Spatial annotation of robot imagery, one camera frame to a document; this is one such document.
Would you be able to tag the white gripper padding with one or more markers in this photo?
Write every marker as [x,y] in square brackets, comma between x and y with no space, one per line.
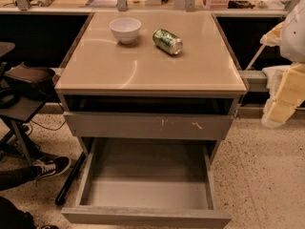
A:
[294,38]

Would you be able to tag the grey drawer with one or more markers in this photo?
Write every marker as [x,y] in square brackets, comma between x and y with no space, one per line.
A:
[157,126]
[147,182]

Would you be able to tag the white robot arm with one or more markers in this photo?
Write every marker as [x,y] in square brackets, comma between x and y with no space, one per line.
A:
[296,18]

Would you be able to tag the grey drawer cabinet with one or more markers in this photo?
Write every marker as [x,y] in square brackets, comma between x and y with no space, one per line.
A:
[104,76]

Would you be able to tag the white stick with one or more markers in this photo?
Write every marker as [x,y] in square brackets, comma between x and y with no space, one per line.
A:
[257,54]

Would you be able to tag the green soda can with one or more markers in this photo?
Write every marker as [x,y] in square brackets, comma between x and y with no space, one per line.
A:
[167,41]

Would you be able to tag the white ceramic bowl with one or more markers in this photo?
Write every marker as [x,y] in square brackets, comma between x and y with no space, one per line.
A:
[125,29]

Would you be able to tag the black white sneaker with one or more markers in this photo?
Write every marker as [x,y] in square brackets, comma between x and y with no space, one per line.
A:
[51,168]

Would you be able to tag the brown bag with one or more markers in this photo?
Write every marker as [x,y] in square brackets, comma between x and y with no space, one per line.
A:
[32,82]

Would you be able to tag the dark trouser leg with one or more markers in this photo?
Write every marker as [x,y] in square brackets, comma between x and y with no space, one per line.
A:
[14,178]

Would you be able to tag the white curved bracket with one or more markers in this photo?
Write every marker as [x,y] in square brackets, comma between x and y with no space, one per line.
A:
[273,75]

